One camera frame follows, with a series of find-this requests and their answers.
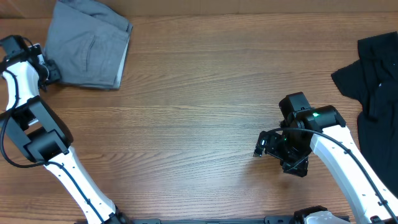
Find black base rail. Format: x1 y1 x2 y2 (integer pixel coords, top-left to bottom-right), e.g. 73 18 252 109
132 215 295 224

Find grey shorts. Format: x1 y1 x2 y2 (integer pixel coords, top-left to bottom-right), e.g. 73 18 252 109
44 0 132 90

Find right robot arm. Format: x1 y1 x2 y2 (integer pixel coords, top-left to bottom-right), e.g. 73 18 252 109
254 106 397 223

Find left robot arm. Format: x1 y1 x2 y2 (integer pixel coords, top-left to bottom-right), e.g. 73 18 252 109
1 35 130 223

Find black shirt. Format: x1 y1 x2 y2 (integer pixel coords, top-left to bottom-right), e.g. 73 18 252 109
331 32 397 195

